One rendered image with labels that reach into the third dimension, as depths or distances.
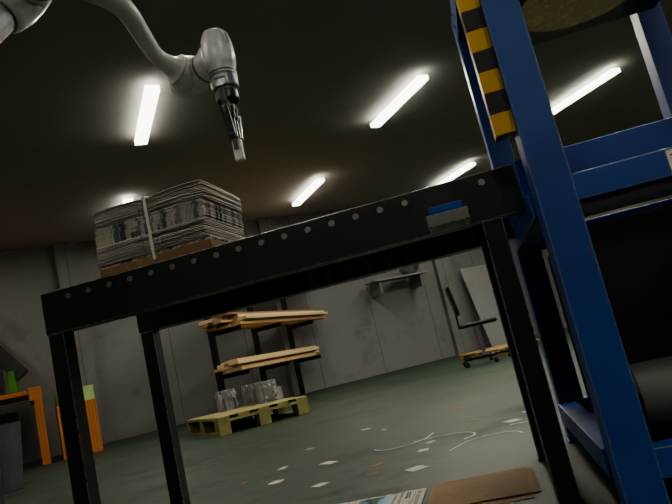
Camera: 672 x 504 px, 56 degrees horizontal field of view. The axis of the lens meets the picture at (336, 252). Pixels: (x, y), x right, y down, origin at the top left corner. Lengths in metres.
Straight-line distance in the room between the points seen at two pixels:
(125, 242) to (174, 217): 0.17
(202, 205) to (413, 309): 10.26
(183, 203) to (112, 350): 8.64
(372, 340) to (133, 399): 4.17
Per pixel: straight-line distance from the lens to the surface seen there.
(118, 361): 10.47
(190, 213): 1.90
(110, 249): 2.02
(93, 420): 8.70
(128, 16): 2.06
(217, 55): 2.13
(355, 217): 1.63
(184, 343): 10.59
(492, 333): 12.26
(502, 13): 1.54
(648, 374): 1.59
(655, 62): 2.49
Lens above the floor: 0.44
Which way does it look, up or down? 9 degrees up
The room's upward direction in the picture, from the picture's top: 13 degrees counter-clockwise
